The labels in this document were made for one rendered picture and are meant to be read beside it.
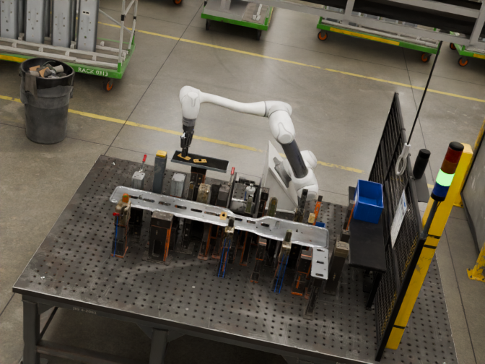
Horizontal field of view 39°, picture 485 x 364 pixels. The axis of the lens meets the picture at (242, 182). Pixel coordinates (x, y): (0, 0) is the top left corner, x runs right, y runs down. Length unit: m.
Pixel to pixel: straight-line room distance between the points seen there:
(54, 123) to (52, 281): 2.87
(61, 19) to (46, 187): 2.63
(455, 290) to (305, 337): 2.27
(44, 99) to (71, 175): 0.76
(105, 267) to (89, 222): 0.47
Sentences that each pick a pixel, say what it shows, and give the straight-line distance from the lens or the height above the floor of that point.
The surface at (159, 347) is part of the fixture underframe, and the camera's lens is 4.09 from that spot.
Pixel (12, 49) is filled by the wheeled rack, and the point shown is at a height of 0.30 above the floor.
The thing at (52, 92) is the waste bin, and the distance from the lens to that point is 6.52.
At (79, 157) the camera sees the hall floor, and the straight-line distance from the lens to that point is 6.64.
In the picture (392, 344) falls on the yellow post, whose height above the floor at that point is 0.74.
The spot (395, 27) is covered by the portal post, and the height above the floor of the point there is 3.20.
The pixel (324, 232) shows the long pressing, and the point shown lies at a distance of 4.29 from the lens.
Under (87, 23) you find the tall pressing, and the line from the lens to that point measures 8.13.
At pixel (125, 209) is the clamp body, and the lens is 4.06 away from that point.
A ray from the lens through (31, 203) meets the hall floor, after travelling 5.96.
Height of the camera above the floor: 3.35
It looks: 31 degrees down
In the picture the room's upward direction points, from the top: 11 degrees clockwise
